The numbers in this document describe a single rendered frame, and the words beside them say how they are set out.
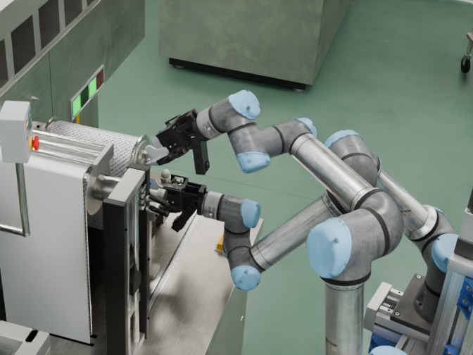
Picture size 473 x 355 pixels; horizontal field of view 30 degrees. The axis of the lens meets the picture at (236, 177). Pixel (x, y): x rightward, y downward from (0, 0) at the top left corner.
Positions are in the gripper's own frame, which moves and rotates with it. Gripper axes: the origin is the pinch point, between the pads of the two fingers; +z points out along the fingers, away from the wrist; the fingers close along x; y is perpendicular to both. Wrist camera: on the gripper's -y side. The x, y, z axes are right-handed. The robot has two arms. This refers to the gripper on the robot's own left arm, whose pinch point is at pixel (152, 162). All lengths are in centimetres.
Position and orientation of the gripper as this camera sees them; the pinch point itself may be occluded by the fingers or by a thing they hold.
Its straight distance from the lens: 235.1
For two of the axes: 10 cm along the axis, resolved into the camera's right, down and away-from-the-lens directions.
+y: -5.7, -7.6, -3.2
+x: -2.8, 5.4, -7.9
